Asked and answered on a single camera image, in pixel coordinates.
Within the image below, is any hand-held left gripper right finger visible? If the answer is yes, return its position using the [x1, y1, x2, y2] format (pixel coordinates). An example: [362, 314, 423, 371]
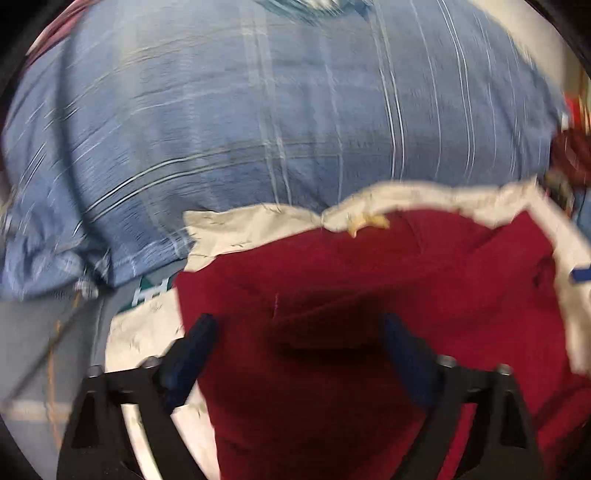
[380, 312, 546, 480]

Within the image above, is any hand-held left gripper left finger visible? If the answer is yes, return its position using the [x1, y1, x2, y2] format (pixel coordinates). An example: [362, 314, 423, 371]
[56, 313, 219, 480]

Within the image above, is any dark red garment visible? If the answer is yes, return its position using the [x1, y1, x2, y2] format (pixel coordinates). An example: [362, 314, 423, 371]
[174, 207, 591, 480]

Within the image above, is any shiny red bag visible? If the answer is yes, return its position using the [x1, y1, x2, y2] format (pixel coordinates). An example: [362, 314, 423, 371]
[551, 126, 591, 186]

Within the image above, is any cream leaf-print blanket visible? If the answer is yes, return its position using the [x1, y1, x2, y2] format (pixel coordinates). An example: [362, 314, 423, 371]
[104, 176, 591, 480]

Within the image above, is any grey checked bed sheet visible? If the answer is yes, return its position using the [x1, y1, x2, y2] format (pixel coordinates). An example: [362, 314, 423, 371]
[0, 272, 139, 462]

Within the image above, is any blue plaid pillow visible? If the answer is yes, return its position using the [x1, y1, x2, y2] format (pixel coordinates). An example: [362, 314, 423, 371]
[0, 0, 570, 302]

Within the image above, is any pink cloth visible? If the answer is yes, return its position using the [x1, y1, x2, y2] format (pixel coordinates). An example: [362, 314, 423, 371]
[25, 0, 100, 61]

